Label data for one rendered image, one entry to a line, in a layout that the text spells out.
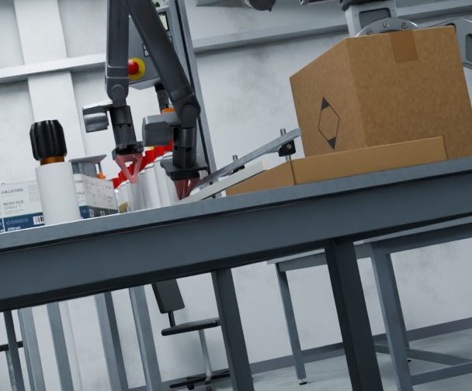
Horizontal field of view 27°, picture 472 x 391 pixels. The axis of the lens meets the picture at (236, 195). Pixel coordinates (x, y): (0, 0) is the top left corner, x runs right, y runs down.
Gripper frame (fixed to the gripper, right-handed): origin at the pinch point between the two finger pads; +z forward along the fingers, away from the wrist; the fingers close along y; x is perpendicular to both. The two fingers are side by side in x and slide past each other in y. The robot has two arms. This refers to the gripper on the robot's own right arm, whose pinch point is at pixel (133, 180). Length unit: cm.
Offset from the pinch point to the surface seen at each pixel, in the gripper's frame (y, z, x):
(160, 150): 13.6, -4.6, 4.9
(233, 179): 69, 12, 2
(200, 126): 0.4, -11.5, 20.9
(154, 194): 3.7, 5.0, 3.8
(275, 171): 112, 17, -6
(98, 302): -183, 27, 20
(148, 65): -3.5, -30.9, 11.0
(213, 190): 57, 12, 2
